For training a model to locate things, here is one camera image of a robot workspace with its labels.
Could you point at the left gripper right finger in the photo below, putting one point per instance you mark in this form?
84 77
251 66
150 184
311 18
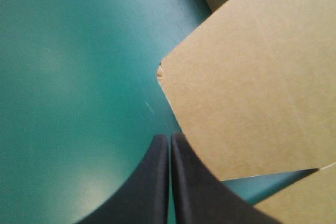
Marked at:
199 197

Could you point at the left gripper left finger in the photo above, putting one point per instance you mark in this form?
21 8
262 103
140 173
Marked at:
147 187

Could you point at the brown cardboard box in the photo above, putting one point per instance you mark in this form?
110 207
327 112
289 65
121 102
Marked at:
252 98

